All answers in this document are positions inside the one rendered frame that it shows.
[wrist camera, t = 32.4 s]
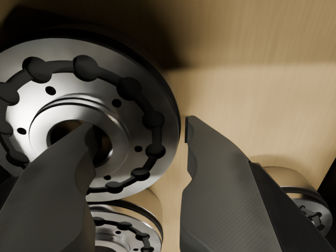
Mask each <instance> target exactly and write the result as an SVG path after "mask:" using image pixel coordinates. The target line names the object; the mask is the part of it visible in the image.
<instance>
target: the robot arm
mask: <svg viewBox="0 0 336 252"><path fill-rule="evenodd" d="M184 143H187V145H188V154H187V172H188V173H189V175H190V176H191V178H192V180H191V181H190V183H189V184H188V185H187V186H186V187H185V188H184V190H183V191H182V197H181V209H180V231H179V249H180V252H336V251H335V250H334V249H333V247H332V246H331V245H330V243H329V242H328V241H327V239H326V238H325V237H324V236H323V234H322V233H321V232H320V231H319V230H318V228H317V227H316V226H315V225H314V224H313V223H312V222H311V220H310V219H309V218H308V217H307V216H306V215H305V214H304V213H303V212H302V210H301V209H300V208H299V207H298V206H297V205H296V204H295V203H294V201H293V200H292V199H291V198H290V197H289V196H288V195H287V194H286V193H285V191H284V190H283V189H282V188H281V187H280V186H279V185H278V184H277V183H276V181H275V180H274V179H273V178H272V177H271V176H270V175H269V174H268V172H267V171H266V170H265V169H264V168H263V167H262V166H261V165H260V164H259V163H256V162H251V161H250V160H249V158H248V157H247V156H246V155H245V154H244V153H243V152H242V151H241V150H240V149H239V148H238V147H237V146H236V145H235V144H234V143H233V142H232V141H231V140H229V139H228V138H226V137H225V136H224V135H222V134H221V133H219V132H218V131H216V130H215V129H214V128H212V127H211V126H209V125H208V124H206V123H205V122H204V121H202V120H201V119H199V118H198V117H196V116H194V115H191V116H186V117H185V137H184ZM99 148H102V130H101V129H100V128H98V127H97V126H95V125H93V124H91V123H89V122H84V123H83V124H82V125H80V126H79V127H77V128H76V129H74V130H73V131H71V132H70V133H69V134H67V135H66V136H64V137H63V138H61V139H60V140H58V141H57V142H56V143H54V144H53V145H51V146H50V147H49V148H47V149H46V150H45V151H43V152H42V153H41V154H40V155H39V156H38V157H36V158H35V159H34V160H33V161H32V162H31V163H30V164H29V165H28V166H27V167H26V168H25V169H24V170H23V171H22V172H21V173H20V175H19V176H17V177H10V178H7V179H6V180H5V181H4V182H3V183H2V184H1V185H0V252H95V239H96V225H95V222H94V219H93V217H92V214H91V211H90V208H89V206H88V203H87V200H86V195H87V191H88V188H89V186H90V184H91V183H92V181H93V180H94V178H95V177H96V171H95V168H94V164H93V159H94V156H95V154H96V153H97V151H98V150H99Z"/></svg>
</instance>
